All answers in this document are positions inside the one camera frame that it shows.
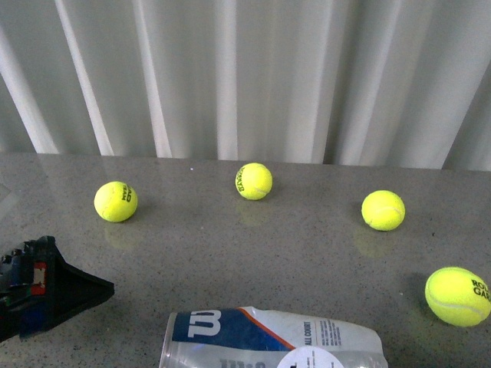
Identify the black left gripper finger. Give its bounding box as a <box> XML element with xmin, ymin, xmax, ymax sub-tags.
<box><xmin>1</xmin><ymin>235</ymin><xmax>114</xmax><ymax>341</ymax></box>

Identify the Wilson tennis ball can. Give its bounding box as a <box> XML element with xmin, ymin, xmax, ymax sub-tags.
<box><xmin>160</xmin><ymin>307</ymin><xmax>388</xmax><ymax>367</ymax></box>

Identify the Head Team tennis ball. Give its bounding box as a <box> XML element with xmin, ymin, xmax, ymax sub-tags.
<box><xmin>94</xmin><ymin>181</ymin><xmax>138</xmax><ymax>222</ymax></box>

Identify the far yellow tennis ball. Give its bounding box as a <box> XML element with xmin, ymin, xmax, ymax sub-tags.
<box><xmin>235</xmin><ymin>163</ymin><xmax>273</xmax><ymax>200</ymax></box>

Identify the plain yellow tennis ball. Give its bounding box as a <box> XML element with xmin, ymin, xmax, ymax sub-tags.
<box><xmin>361</xmin><ymin>190</ymin><xmax>406</xmax><ymax>232</ymax></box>

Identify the Roland Garros tennis ball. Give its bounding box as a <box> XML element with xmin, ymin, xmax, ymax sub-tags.
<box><xmin>425</xmin><ymin>267</ymin><xmax>490</xmax><ymax>327</ymax></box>

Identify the white pleated curtain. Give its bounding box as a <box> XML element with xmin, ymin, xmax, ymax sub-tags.
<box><xmin>1</xmin><ymin>1</ymin><xmax>490</xmax><ymax>170</ymax></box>

